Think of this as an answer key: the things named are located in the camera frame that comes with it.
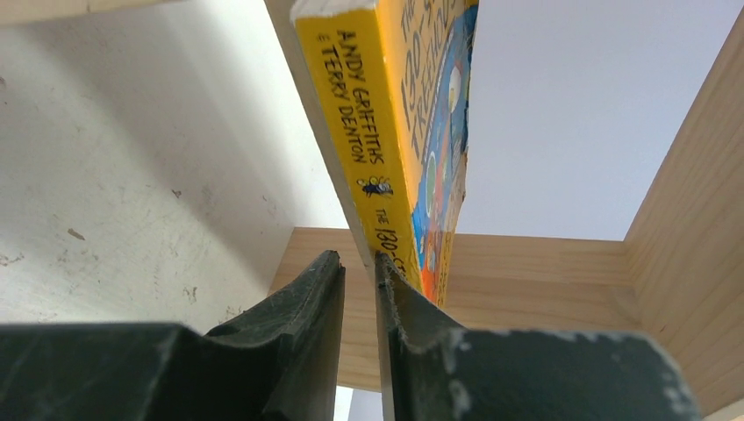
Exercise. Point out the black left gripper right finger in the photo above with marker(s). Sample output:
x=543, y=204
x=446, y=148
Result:
x=434, y=368

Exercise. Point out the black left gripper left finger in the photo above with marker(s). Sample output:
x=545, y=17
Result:
x=276, y=361

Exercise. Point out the yellow 130-storey treehouse book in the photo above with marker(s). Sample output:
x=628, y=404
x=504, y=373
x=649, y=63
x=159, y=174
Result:
x=392, y=79

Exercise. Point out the wooden shelf unit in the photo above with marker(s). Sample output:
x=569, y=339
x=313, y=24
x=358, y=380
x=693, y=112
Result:
x=158, y=162

